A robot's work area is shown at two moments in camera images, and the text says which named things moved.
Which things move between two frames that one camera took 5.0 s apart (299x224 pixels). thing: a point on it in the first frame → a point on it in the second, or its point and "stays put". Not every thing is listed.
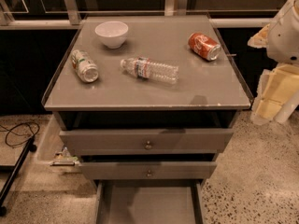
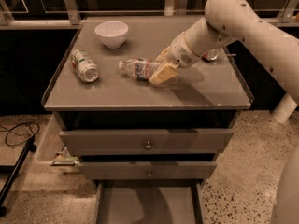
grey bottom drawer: (149, 202) stays put
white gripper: (284, 36) → (180, 54)
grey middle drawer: (149, 170) stays put
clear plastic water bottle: (143, 68) stays put
